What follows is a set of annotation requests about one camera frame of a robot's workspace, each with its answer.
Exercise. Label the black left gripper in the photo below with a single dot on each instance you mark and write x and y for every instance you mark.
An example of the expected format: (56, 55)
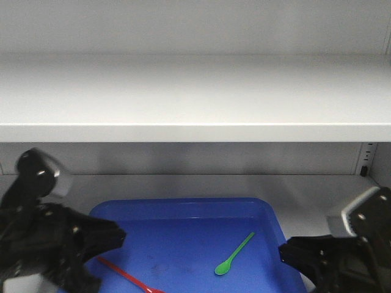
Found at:
(52, 240)

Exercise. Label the slotted cabinet shelf rail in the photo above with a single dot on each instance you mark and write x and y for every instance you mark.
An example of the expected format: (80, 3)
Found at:
(365, 158)

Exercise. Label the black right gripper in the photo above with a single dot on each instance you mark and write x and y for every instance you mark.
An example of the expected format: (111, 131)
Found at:
(336, 265)

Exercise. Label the white cabinet shelf board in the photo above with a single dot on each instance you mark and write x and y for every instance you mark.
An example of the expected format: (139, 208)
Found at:
(135, 98)

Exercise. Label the green plastic spoon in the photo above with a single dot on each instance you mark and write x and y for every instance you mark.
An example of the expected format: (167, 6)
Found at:
(225, 266)

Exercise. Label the red plastic spoon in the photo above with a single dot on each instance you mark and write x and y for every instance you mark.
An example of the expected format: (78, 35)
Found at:
(127, 276)

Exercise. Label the blue plastic tray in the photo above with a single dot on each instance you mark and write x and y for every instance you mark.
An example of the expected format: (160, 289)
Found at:
(175, 245)

